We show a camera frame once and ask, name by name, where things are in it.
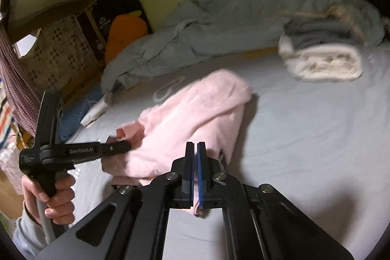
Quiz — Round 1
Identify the grey sleeve left forearm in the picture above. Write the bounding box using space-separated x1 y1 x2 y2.
12 205 48 259

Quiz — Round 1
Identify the pink shirt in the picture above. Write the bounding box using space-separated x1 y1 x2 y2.
102 68 254 217

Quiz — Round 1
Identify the maroon striped hanging cloth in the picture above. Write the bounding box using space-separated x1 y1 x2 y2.
1 24 40 137

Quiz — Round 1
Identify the grey-green blanket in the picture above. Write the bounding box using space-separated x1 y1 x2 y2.
100 0 385 92

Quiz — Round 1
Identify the patterned beige curtain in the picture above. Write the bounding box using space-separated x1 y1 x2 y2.
19 14 97 95

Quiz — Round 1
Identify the person left hand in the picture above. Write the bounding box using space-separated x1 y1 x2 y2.
21 174 75 225

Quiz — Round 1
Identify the grey printed bed sheet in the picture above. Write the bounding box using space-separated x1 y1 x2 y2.
72 44 389 259

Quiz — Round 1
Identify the wooden bed frame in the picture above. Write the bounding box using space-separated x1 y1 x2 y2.
5 0 96 44

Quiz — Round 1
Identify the cream folded garment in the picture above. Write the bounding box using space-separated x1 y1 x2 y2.
278 34 363 82

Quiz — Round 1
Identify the folded white cloth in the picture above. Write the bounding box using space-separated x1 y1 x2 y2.
81 92 113 127

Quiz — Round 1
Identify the orange carrot plush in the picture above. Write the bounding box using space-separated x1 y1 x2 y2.
104 14 148 65

